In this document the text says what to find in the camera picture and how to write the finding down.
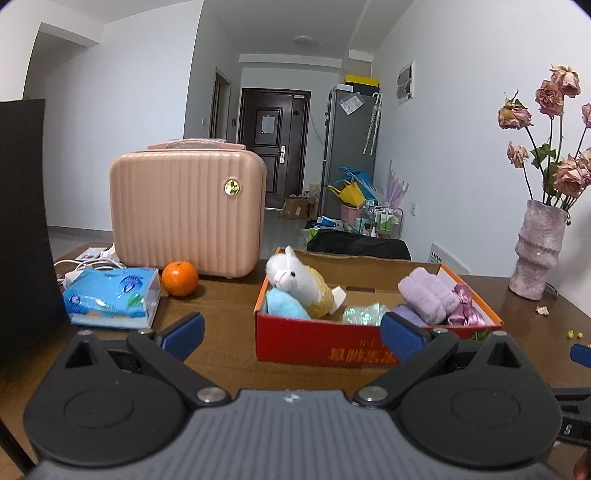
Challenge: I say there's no yellow white alpaca plush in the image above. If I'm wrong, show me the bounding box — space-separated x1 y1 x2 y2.
266 246 335 319

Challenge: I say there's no white wall electrical panel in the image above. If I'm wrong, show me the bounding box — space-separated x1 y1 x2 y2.
397 61 416 104

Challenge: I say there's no black paper bag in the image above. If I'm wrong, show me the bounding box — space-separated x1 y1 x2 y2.
1 99 67 363

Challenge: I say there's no orange fruit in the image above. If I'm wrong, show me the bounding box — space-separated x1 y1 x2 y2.
161 261 198 297

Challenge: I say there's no lavender fluffy towel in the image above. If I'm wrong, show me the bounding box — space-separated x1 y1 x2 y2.
398 267 460 325

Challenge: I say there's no purple linen sachet bag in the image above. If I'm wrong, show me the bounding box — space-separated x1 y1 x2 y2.
393 304 427 328

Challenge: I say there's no blue tissue pack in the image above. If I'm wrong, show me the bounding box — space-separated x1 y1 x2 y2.
62 267 160 330

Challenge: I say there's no red cardboard box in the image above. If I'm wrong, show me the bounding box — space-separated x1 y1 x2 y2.
252 246 505 368

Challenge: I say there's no light blue plush toy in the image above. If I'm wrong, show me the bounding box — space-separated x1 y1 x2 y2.
264 288 311 320

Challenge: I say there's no brown cardboard box on floor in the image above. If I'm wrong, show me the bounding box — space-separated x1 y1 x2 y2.
281 197 318 220

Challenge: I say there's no pink ribbed suitcase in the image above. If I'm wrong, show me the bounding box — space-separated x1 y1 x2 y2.
109 140 266 278

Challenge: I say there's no black chair back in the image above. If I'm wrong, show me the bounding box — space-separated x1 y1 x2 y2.
307 229 412 261

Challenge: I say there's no white charger cable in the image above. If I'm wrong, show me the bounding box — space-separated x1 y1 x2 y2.
53 246 126 287

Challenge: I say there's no wire storage cart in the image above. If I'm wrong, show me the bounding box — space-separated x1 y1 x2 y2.
363 206 404 239

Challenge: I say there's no person's right hand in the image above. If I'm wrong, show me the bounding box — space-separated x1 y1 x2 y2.
573 450 591 480

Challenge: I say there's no yellow box on fridge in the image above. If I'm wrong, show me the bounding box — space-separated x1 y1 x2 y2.
345 74 380 90

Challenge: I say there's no purple satin pouch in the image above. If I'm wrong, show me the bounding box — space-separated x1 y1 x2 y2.
448 284 486 327

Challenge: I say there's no iridescent plastic item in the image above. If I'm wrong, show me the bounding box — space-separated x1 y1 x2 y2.
342 302 389 327

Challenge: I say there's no grey refrigerator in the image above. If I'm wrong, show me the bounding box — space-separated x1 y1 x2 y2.
320 86 377 218

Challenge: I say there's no white board on floor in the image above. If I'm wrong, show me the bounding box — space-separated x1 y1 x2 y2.
428 243 470 276

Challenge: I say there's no pink textured vase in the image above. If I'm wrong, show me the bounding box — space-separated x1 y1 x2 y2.
509 200 568 301

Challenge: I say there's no dark brown entrance door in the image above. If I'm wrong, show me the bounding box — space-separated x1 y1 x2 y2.
238 88 311 209

